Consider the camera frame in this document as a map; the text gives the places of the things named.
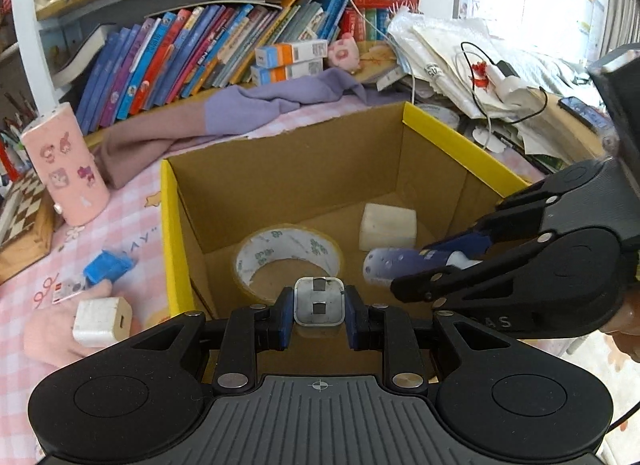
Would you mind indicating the orange white carton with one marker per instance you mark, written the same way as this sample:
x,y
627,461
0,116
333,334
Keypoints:
x,y
285,72
290,52

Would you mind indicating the red knot charm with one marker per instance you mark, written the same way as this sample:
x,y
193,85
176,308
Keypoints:
x,y
480,72

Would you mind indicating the person's right hand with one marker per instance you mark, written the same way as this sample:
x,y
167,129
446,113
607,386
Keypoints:
x,y
631,335

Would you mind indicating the pink checked desktop tablecloth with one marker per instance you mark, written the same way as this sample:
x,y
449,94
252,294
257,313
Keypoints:
x,y
135,225

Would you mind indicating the blue plastic packet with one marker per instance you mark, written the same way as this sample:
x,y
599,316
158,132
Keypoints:
x,y
107,267

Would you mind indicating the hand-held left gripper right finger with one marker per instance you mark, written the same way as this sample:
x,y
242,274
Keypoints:
x,y
356,320

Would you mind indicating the pink sticker cylinder container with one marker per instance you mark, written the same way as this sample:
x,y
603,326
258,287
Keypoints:
x,y
65,170

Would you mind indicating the purple pink cloth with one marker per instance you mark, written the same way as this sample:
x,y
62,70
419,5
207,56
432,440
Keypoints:
x,y
225,110

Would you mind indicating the clear tape roll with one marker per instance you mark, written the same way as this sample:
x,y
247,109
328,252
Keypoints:
x,y
265,250

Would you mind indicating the pink plush toy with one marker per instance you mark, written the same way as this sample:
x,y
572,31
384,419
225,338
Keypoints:
x,y
50,340

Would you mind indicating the white purple tube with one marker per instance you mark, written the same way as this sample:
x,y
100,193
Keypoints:
x,y
385,267

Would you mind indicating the thick white book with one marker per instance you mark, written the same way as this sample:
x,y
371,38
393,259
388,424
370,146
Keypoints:
x,y
82,55

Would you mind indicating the small white red box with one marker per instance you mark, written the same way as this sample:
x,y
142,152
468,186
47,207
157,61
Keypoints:
x,y
70,290

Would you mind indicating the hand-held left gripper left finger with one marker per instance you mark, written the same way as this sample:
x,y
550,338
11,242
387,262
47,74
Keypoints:
x,y
284,320

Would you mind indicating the stack of large books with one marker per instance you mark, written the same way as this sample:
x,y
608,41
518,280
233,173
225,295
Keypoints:
x,y
565,130

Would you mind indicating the white charger with slot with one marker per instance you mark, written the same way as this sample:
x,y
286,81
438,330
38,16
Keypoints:
x,y
97,320

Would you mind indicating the yellow cardboard box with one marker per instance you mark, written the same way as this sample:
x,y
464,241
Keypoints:
x,y
300,185

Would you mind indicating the white round container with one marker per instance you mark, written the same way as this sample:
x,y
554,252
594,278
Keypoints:
x,y
440,115

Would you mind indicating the wooden chessboard box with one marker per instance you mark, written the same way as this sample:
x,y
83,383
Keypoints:
x,y
22,225

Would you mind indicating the white cube block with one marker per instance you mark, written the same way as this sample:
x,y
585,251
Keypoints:
x,y
387,225

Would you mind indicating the pile of white papers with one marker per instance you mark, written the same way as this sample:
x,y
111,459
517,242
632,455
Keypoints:
x,y
440,40

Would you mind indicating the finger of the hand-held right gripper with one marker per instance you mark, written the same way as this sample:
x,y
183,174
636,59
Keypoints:
x,y
425,285
520,215

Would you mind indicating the row of colourful books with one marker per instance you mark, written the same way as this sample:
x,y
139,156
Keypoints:
x,y
175,55

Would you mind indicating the pale bear print mat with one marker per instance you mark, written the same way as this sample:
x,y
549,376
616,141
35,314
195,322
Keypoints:
x,y
605,380

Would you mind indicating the black smartphone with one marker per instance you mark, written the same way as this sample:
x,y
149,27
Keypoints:
x,y
582,112

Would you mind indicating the white plug charger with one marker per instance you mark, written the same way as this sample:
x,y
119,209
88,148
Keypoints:
x,y
318,302

